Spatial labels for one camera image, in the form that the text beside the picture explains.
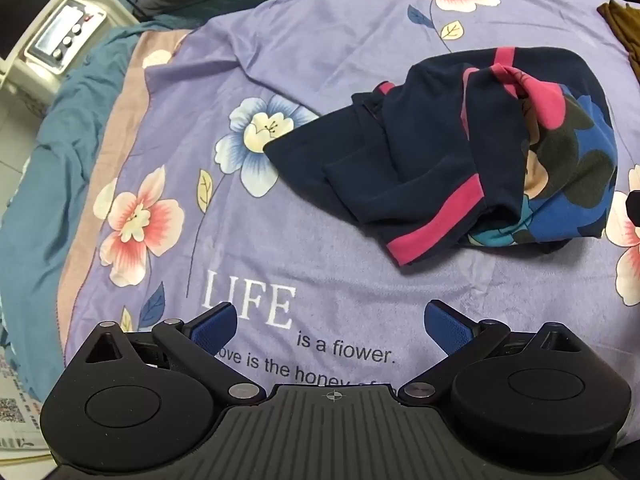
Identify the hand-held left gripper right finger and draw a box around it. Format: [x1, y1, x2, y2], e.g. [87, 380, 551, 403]
[402, 299, 597, 403]

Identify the teal blanket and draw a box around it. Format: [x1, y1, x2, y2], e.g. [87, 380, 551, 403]
[0, 0, 201, 401]

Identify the printed paper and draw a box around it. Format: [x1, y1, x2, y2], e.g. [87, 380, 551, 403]
[0, 347, 51, 453]

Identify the purple floral bedsheet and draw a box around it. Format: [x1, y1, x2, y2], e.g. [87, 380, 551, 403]
[57, 0, 640, 401]

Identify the navy cartoon print shirt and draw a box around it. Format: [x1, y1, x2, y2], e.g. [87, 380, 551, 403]
[263, 46, 619, 267]

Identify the white appliance with control panel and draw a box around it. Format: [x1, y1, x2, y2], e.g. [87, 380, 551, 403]
[0, 0, 116, 111]

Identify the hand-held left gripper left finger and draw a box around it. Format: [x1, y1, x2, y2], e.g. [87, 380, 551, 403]
[70, 302, 264, 407]

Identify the brown garment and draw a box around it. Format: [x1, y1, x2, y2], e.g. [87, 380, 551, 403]
[596, 1, 640, 78]

